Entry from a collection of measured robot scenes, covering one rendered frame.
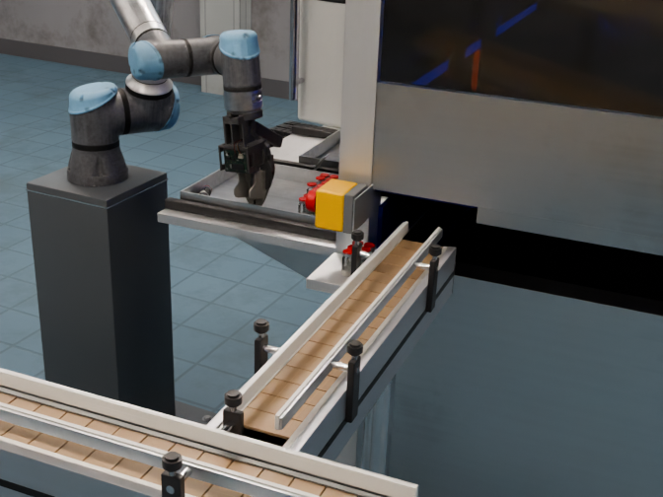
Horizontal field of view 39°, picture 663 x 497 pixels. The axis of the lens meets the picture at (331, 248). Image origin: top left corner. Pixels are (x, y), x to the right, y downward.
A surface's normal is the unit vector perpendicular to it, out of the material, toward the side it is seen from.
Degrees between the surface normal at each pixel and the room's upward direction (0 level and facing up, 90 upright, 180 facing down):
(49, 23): 90
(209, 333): 0
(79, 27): 90
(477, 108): 90
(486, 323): 90
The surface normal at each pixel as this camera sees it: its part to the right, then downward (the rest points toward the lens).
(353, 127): -0.38, 0.35
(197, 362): 0.04, -0.92
